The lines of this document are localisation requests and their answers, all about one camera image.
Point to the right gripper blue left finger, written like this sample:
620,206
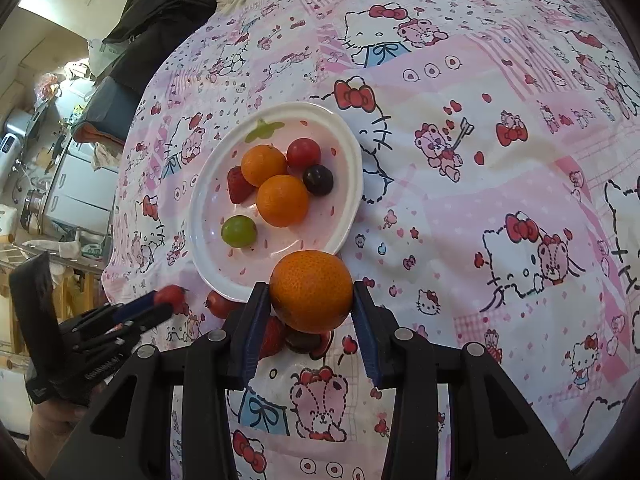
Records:
259,308

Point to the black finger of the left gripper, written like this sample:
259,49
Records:
144,313

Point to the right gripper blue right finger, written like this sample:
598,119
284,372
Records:
367,327

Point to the red cherry tomato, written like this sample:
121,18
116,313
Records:
175,296
219,306
303,153

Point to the dark purple grape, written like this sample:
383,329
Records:
301,342
318,180

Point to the green grape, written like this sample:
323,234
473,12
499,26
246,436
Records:
239,231

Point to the red strawberry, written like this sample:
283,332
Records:
274,338
239,188

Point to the small orange mandarin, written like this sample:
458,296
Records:
261,163

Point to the person's left hand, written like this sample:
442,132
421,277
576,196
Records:
50,426

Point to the pink strawberry-print plate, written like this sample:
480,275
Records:
232,272

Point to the blue orange cushion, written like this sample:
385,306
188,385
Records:
108,114

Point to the pink Hello Kitty bedsheet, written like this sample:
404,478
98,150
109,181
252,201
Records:
500,149

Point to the black clothing pile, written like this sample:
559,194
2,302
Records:
150,30

